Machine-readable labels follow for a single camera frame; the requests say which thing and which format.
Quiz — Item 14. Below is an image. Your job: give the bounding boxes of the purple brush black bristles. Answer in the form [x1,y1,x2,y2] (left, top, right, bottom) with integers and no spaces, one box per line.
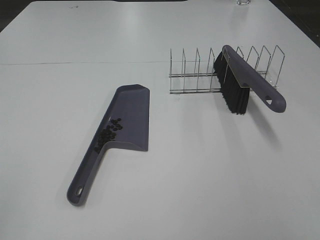
[213,45,287,115]

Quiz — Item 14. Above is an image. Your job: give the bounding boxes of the chrome wire rack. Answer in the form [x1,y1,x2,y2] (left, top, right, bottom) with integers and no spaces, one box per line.
[168,45,286,94]

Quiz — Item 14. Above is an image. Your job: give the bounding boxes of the purple plastic dustpan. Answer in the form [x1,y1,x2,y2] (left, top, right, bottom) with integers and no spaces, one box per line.
[66,84,150,206]

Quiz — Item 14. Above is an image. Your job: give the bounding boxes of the pile of coffee beans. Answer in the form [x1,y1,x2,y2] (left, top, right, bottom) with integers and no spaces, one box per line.
[94,117,123,154]

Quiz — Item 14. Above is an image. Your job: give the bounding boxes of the clear glass at table edge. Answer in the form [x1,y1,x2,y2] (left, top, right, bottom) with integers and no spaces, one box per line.
[236,0,251,6]

